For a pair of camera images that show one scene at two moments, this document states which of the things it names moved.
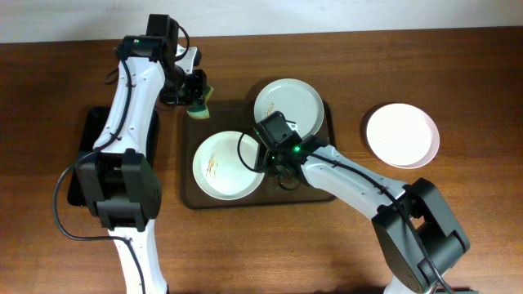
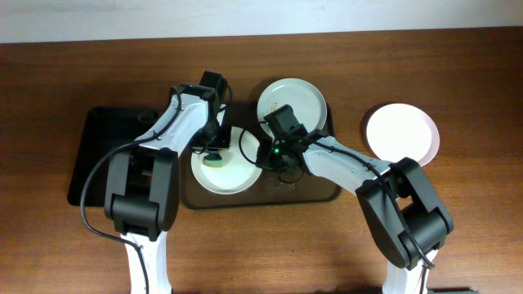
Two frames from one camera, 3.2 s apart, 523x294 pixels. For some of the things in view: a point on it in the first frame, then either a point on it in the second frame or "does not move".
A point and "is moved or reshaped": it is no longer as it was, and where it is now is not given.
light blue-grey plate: x=297 y=100 does not move
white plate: x=403 y=135 does not move
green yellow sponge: x=201 y=111 is moved or reshaped
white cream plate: x=219 y=171 does not move
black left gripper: x=198 y=91 → x=210 y=148
